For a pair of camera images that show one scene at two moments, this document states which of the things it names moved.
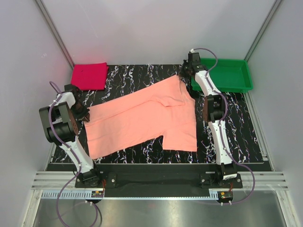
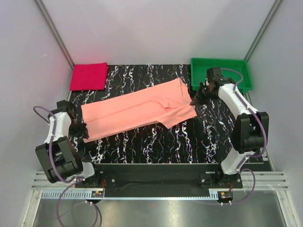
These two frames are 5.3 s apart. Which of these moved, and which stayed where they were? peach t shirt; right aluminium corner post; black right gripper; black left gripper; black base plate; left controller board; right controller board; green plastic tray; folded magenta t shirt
Moved: black left gripper; peach t shirt; black right gripper
Stayed: black base plate; right aluminium corner post; folded magenta t shirt; left controller board; green plastic tray; right controller board
